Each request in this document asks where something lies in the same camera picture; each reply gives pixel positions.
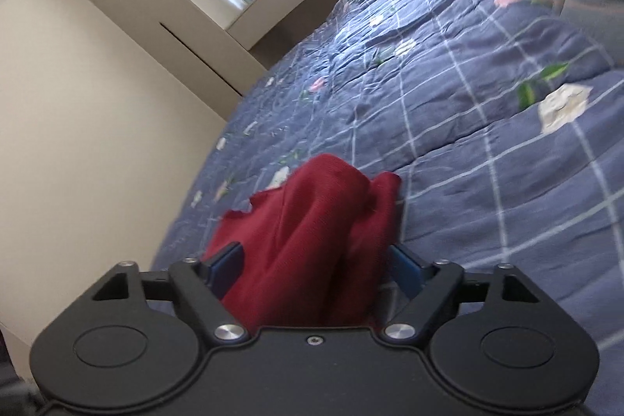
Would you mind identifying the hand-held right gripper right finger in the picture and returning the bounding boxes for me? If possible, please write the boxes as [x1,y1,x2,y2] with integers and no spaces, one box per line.
[380,243,541,344]

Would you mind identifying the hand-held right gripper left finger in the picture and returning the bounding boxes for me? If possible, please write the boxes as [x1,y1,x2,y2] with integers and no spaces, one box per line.
[90,242,249,345]

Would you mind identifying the dark red sweater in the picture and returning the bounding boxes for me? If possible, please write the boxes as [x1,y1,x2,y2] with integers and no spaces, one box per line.
[202,153,403,332]

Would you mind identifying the blue checked floral quilt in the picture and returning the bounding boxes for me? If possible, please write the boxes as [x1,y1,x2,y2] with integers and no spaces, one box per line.
[151,0,624,351]

